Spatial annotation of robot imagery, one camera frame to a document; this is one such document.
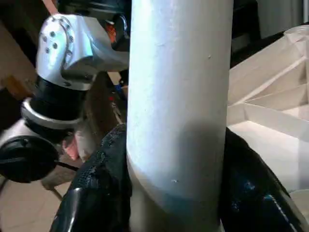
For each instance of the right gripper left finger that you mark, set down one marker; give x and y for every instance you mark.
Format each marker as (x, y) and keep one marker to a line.
(99, 193)

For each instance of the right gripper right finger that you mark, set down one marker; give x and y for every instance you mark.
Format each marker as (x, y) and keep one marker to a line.
(256, 193)

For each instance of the white plastic table top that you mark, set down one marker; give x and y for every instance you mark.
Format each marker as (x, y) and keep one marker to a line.
(275, 121)

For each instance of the white plastic table leg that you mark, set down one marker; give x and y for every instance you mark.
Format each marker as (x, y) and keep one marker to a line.
(178, 106)

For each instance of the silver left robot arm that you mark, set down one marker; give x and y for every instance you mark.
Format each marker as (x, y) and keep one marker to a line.
(63, 58)

